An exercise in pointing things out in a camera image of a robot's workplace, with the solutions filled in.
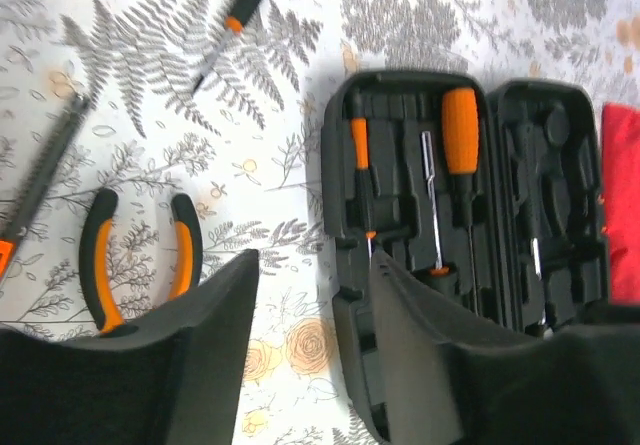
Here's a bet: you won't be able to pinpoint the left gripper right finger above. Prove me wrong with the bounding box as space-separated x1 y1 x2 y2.
369 251 639 444

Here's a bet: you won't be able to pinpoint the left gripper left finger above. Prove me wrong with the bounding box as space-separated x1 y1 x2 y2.
1 250 259 444

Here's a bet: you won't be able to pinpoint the black orange handle screwdriver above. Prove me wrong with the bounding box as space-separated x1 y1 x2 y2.
420 131 456 294

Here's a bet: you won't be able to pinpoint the black plastic tool case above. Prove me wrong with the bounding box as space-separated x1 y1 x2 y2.
320 70 611 443

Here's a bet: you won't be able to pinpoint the small precision screwdriver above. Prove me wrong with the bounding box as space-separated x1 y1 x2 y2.
192 0 262 93
351 118 376 259

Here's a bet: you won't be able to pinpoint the large orange screwdriver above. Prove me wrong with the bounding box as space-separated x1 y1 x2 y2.
441 87 480 258

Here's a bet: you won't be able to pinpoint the claw hammer black handle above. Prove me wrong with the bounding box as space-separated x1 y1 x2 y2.
511 121 548 333

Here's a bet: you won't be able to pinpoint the orange long-nose pliers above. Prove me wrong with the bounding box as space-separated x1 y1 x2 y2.
79 188 203 333

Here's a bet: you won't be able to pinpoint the orange utility knife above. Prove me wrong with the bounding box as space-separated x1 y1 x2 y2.
1 93 90 281

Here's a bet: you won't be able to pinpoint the red cloth bag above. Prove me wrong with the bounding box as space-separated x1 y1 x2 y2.
602 103 639 303

